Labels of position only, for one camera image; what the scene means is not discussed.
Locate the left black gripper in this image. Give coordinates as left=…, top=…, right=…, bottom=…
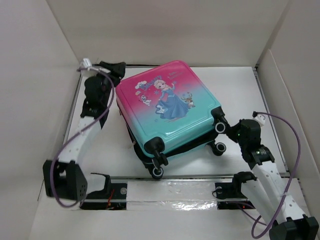
left=91, top=62, right=124, bottom=106

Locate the pink and teal kids suitcase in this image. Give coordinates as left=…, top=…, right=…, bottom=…
left=115, top=60, right=227, bottom=180

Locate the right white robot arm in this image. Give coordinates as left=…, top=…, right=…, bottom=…
left=226, top=119, right=320, bottom=240

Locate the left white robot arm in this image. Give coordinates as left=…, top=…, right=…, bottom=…
left=42, top=58, right=127, bottom=208

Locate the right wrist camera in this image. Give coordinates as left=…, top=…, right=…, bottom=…
left=252, top=111, right=266, bottom=127

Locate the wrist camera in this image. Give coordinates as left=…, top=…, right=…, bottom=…
left=77, top=58, right=95, bottom=76
left=252, top=111, right=266, bottom=127

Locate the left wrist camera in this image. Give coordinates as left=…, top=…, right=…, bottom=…
left=77, top=58, right=95, bottom=76

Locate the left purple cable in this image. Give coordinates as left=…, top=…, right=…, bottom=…
left=49, top=66, right=116, bottom=208

